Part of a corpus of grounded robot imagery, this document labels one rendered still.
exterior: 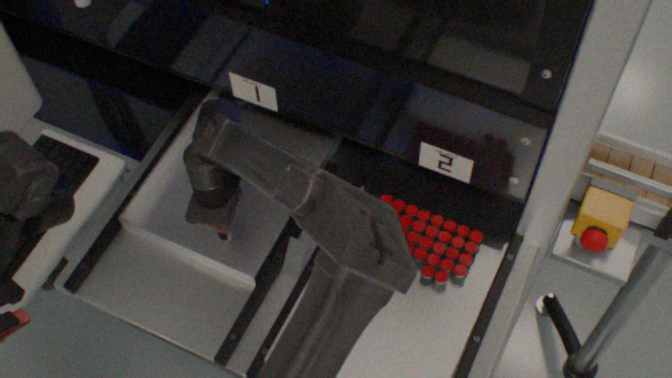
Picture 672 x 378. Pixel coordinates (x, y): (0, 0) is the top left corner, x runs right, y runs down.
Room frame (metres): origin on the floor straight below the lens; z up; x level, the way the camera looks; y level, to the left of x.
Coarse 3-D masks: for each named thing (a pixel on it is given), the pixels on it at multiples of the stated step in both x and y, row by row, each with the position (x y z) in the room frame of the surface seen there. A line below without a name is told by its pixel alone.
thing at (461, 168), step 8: (424, 144) 0.70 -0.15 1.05; (424, 152) 0.70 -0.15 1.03; (432, 152) 0.70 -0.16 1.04; (440, 152) 0.69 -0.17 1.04; (448, 152) 0.68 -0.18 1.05; (424, 160) 0.70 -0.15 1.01; (432, 160) 0.70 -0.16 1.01; (440, 160) 0.69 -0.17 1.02; (448, 160) 0.68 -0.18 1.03; (456, 160) 0.68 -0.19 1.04; (464, 160) 0.67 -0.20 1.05; (432, 168) 0.69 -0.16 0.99; (448, 168) 0.68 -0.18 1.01; (456, 168) 0.68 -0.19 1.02; (464, 168) 0.67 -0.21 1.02; (456, 176) 0.67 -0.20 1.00; (464, 176) 0.67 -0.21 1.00
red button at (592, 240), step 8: (584, 232) 0.56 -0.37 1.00; (592, 232) 0.55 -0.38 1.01; (600, 232) 0.55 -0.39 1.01; (584, 240) 0.55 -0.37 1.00; (592, 240) 0.54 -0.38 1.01; (600, 240) 0.54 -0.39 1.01; (608, 240) 0.54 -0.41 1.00; (584, 248) 0.54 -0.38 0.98; (592, 248) 0.54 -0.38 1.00; (600, 248) 0.53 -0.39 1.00
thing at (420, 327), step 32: (480, 256) 0.59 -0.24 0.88; (416, 288) 0.54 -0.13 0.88; (448, 288) 0.54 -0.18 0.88; (480, 288) 0.53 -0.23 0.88; (288, 320) 0.48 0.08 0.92; (384, 320) 0.49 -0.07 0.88; (416, 320) 0.48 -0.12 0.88; (448, 320) 0.48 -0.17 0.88; (352, 352) 0.44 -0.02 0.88; (384, 352) 0.43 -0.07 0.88; (416, 352) 0.43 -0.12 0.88; (448, 352) 0.43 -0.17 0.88
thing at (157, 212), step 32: (224, 96) 0.95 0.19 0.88; (192, 128) 0.88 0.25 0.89; (256, 128) 0.88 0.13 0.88; (288, 128) 0.87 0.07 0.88; (320, 128) 0.87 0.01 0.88; (160, 160) 0.79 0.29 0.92; (320, 160) 0.80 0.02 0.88; (160, 192) 0.75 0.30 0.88; (192, 192) 0.74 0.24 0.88; (256, 192) 0.74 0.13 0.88; (128, 224) 0.67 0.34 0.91; (160, 224) 0.68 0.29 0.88; (192, 224) 0.68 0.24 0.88; (256, 224) 0.67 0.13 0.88; (288, 224) 0.66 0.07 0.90; (192, 256) 0.61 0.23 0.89; (224, 256) 0.62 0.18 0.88; (256, 256) 0.61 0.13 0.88
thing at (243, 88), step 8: (232, 80) 0.86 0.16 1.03; (240, 80) 0.86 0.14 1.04; (248, 80) 0.85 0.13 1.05; (232, 88) 0.87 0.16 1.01; (240, 88) 0.86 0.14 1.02; (248, 88) 0.85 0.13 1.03; (264, 88) 0.83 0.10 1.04; (272, 88) 0.83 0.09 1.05; (240, 96) 0.86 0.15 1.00; (248, 96) 0.85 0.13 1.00; (264, 96) 0.84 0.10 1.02; (272, 96) 0.83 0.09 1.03; (264, 104) 0.84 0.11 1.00; (272, 104) 0.83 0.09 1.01
